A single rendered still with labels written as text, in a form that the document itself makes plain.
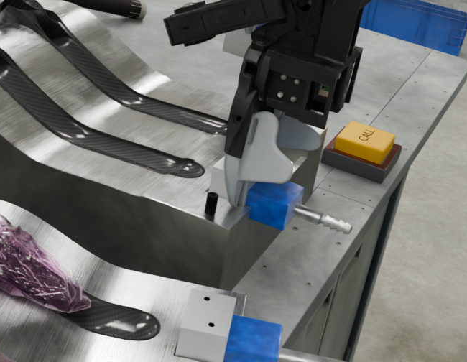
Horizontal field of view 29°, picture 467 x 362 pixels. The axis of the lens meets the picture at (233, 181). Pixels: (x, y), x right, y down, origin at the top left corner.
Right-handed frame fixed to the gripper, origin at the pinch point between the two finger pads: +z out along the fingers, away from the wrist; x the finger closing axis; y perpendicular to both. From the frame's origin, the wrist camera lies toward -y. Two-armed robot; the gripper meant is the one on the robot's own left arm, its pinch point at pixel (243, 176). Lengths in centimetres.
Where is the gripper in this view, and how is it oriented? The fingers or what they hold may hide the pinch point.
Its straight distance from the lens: 82.5
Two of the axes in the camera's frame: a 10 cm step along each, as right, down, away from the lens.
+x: 4.1, -3.9, 8.3
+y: 9.0, 3.3, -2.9
